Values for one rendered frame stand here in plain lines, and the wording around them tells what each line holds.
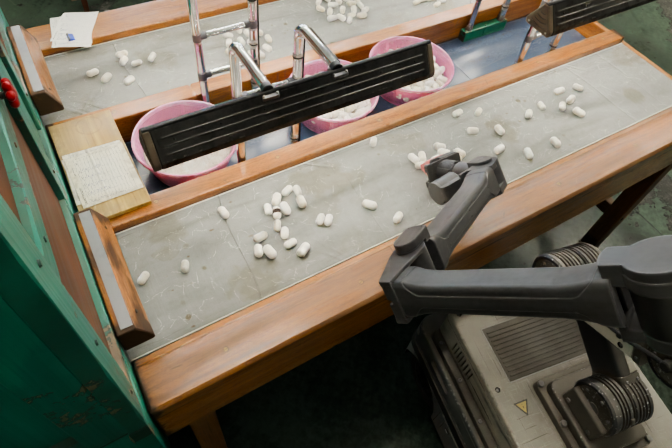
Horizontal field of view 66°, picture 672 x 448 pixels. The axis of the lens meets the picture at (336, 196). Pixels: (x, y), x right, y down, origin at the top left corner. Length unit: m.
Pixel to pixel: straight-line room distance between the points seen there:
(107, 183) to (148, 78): 0.42
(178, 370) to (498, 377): 0.80
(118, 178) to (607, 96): 1.45
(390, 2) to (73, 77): 1.06
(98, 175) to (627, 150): 1.40
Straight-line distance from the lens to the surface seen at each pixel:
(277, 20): 1.82
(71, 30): 1.80
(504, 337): 1.51
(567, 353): 1.57
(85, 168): 1.36
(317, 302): 1.11
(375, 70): 1.08
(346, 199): 1.29
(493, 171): 1.14
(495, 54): 1.97
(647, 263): 0.62
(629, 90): 1.94
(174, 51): 1.70
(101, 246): 1.11
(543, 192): 1.44
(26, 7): 3.42
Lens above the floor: 1.77
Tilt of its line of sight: 52 degrees down
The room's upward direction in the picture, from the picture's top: 9 degrees clockwise
